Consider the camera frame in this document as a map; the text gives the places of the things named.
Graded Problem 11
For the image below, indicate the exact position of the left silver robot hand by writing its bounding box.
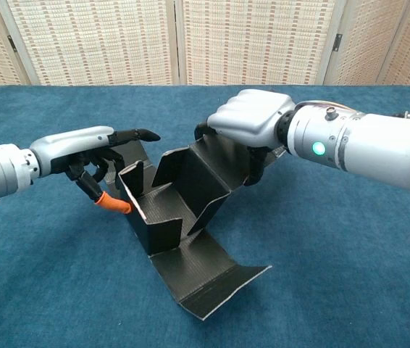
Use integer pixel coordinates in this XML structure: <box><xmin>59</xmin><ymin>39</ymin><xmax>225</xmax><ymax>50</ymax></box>
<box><xmin>29</xmin><ymin>125</ymin><xmax>162</xmax><ymax>215</ymax></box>

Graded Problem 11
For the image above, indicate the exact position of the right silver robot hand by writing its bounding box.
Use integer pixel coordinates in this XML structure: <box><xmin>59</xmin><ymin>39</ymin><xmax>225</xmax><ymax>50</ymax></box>
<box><xmin>193</xmin><ymin>89</ymin><xmax>296</xmax><ymax>187</ymax></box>

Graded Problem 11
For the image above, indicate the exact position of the black cardboard folding box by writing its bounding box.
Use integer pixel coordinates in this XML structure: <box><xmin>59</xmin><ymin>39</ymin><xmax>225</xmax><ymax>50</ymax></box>
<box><xmin>104</xmin><ymin>134</ymin><xmax>288</xmax><ymax>322</ymax></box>

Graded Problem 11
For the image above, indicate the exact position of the blue felt table mat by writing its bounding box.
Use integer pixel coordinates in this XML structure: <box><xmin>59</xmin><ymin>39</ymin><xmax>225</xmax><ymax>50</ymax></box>
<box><xmin>0</xmin><ymin>84</ymin><xmax>410</xmax><ymax>348</ymax></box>

